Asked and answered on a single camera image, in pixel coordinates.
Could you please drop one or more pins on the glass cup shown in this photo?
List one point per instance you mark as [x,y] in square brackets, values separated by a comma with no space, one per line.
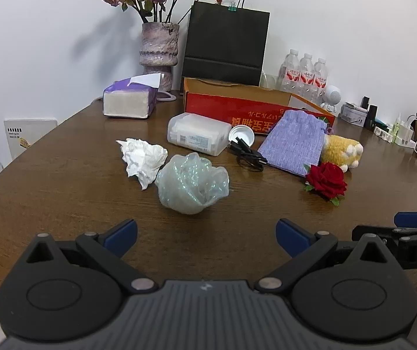
[270,82]

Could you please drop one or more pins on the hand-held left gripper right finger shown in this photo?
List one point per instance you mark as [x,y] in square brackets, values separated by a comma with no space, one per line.
[294,238]

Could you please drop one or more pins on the white tin box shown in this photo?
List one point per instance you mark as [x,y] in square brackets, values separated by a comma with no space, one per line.
[354,113]

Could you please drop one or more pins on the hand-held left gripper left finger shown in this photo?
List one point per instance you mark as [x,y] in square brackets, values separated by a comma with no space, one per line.
[120,238]

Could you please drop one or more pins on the white ribbed holder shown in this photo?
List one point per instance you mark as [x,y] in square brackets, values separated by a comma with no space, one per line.
[383,133]

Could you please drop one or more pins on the clear water bottle red label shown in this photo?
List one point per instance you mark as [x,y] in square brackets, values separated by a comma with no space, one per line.
[306,78]
[290,74]
[319,80]

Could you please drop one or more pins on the white jar lid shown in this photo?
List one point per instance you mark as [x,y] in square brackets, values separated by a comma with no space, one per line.
[243,133]

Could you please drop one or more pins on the purple tissue box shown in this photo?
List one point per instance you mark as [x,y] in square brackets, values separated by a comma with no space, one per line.
[128,104]

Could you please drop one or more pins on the purple marbled ceramic vase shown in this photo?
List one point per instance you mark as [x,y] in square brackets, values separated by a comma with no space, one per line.
[159,51]

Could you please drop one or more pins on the small green bottle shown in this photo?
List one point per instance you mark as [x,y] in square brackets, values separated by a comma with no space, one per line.
[397,125]

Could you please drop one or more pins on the white charger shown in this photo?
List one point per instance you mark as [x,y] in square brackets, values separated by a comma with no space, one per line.
[407,131]

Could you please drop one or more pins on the white flat box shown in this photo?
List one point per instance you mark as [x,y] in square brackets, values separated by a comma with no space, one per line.
[29,136]

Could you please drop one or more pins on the clear plastic swab box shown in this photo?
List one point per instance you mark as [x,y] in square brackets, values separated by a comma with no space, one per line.
[197,133]

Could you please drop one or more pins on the white tissue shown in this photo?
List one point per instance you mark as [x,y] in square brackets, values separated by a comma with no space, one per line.
[141,158]

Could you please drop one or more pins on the white robot speaker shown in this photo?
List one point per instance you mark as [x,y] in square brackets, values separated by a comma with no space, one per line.
[331,94]

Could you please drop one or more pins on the red artificial rose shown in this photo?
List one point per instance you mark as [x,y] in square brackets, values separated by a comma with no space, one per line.
[327,180]

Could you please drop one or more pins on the dark teal box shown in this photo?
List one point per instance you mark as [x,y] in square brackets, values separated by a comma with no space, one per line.
[381,124]

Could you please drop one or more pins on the iridescent plastic bag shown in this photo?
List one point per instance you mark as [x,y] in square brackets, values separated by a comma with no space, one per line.
[190,186]

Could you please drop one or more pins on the yellow plush toy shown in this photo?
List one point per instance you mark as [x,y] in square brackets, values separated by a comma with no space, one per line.
[339,149]

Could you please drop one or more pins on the red cardboard box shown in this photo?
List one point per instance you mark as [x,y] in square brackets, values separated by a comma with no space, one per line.
[230,105]

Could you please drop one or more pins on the green binder clip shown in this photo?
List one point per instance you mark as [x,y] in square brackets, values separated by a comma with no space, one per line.
[232,7]

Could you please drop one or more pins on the black paper bag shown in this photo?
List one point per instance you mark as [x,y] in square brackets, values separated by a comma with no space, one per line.
[226,40]

